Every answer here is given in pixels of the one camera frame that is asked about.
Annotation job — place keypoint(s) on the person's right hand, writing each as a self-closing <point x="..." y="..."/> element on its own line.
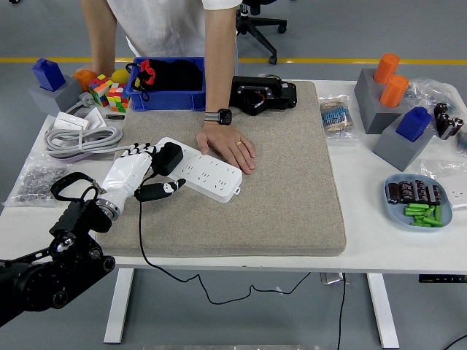
<point x="104" y="71"/>

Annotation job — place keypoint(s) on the person's left hand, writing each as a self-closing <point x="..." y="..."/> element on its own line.
<point x="226" y="144"/>

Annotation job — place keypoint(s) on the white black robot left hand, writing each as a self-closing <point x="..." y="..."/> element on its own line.
<point x="126" y="175"/>

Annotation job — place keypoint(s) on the white power strip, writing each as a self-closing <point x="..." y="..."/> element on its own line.
<point x="211" y="175"/>

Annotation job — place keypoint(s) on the black plug adapter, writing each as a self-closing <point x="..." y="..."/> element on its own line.
<point x="168" y="158"/>

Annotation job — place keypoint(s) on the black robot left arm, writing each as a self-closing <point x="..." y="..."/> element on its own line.
<point x="54" y="270"/>

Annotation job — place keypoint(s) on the person's left forearm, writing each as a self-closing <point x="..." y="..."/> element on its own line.
<point x="219" y="54"/>

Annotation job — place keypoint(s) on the person's right forearm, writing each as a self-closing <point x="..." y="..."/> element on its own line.
<point x="100" y="36"/>

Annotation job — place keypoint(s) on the yellow ball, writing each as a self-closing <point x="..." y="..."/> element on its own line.
<point x="119" y="75"/>

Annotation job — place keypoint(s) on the multicolour puzzle cube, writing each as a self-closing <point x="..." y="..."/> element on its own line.
<point x="98" y="89"/>
<point x="119" y="96"/>

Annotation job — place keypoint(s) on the black wristwatch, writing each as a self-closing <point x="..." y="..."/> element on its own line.
<point x="219" y="116"/>

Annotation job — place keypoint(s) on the black pouch red trim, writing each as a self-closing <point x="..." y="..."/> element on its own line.
<point x="145" y="74"/>

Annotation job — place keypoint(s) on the small black stick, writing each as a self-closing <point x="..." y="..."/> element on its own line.
<point x="114" y="116"/>

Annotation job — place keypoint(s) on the blue house-shaped block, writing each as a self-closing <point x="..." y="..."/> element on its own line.
<point x="413" y="125"/>
<point x="48" y="74"/>

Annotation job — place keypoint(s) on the lavender plate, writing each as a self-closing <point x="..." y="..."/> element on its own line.
<point x="73" y="156"/>

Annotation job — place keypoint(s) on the black electronic device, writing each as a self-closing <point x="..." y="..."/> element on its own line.
<point x="270" y="95"/>

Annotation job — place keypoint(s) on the blue plastic bin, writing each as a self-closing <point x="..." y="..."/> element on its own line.
<point x="164" y="101"/>

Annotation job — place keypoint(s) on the person's torso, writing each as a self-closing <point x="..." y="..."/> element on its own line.
<point x="164" y="25"/>

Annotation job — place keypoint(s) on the black cloth pouch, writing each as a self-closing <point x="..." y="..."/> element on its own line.
<point x="181" y="76"/>

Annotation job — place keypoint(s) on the grey-brown mat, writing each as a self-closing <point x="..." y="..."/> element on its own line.
<point x="255" y="218"/>

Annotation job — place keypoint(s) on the bag of metal screws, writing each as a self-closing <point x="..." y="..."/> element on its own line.
<point x="33" y="178"/>

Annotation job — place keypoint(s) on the bag of resistors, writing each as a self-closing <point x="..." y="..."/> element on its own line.
<point x="336" y="117"/>

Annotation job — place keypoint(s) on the black office chair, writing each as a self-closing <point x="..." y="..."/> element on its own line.
<point x="268" y="22"/>

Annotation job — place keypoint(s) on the white table leg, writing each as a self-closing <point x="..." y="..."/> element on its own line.
<point x="118" y="313"/>
<point x="383" y="313"/>

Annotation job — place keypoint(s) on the grey two-hole holder block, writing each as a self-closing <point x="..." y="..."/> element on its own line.
<point x="367" y="105"/>

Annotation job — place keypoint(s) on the dark brown capacitor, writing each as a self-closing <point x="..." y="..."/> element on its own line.
<point x="433" y="194"/>
<point x="420" y="190"/>
<point x="406" y="190"/>
<point x="392" y="191"/>

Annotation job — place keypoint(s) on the orange cylinder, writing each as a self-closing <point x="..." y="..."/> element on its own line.
<point x="386" y="68"/>
<point x="394" y="90"/>

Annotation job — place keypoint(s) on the light blue plate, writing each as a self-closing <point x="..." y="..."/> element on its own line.
<point x="396" y="218"/>

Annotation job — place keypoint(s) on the green battery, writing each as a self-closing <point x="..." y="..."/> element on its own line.
<point x="420" y="224"/>
<point x="432" y="221"/>
<point x="417" y="206"/>
<point x="429" y="211"/>
<point x="438" y="213"/>
<point x="419" y="217"/>
<point x="414" y="211"/>

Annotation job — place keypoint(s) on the large clear plastic bag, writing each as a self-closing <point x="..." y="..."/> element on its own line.
<point x="433" y="88"/>

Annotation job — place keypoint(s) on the loose black capacitor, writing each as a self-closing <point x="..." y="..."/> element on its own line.
<point x="455" y="127"/>
<point x="441" y="108"/>
<point x="444" y="123"/>

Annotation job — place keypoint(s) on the small clear plastic bag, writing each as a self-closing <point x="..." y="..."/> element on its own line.
<point x="451" y="174"/>

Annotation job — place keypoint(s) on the black table control panel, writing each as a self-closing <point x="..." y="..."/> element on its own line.
<point x="440" y="279"/>

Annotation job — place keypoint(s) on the white switch box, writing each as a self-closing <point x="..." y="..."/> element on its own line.
<point x="70" y="122"/>

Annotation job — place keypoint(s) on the metal table bracket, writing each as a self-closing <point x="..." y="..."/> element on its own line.
<point x="329" y="278"/>

